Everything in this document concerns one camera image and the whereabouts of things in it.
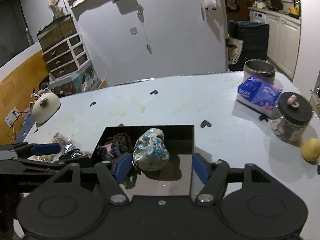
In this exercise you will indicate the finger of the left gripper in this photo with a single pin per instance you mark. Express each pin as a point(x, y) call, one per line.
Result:
point(25, 148)

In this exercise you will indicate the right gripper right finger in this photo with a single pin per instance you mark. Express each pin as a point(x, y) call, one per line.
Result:
point(214, 178)

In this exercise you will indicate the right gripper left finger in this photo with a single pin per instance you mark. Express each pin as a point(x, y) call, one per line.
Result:
point(109, 180)

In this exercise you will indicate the dark crochet scrunchie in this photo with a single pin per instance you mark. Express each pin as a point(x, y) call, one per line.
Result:
point(115, 147)

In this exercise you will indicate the bag of black cords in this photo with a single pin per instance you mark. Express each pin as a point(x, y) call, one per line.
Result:
point(66, 144)

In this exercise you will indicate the blue floral fabric scrunchie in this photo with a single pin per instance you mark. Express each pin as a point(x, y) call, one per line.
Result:
point(150, 153)

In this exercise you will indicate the black open storage box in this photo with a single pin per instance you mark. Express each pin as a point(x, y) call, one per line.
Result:
point(172, 180)

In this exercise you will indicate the black velvet scrunchie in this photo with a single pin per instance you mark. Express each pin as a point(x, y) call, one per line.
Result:
point(74, 154)

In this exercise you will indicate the white cat-shaped ceramic container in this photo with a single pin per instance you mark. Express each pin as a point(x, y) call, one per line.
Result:
point(44, 106)

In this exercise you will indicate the blue tissue pack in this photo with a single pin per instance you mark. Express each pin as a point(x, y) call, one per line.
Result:
point(258, 95)

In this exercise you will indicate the glass jar black lid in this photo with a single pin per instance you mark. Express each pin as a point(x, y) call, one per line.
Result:
point(291, 116)

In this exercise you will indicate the yellow lemon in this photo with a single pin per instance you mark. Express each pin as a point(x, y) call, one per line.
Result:
point(310, 150)

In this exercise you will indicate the white drawer cabinet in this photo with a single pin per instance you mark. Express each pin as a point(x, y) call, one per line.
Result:
point(66, 57)

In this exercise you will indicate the glass fish tank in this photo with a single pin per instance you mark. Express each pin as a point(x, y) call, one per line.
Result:
point(56, 31)

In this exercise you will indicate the grey round tin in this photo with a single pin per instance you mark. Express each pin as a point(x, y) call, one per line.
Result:
point(261, 69)

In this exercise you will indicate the white tote bag cartoon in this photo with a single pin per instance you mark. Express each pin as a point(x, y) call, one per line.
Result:
point(235, 47)

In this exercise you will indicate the dried flower bouquet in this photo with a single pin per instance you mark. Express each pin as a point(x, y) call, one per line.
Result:
point(57, 10)

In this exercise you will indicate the dark fabric chair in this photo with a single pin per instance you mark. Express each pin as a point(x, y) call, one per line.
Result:
point(255, 41)

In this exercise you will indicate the white washing machine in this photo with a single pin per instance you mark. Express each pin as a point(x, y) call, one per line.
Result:
point(257, 17)

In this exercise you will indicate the white wall socket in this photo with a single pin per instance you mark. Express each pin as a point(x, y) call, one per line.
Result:
point(12, 117)

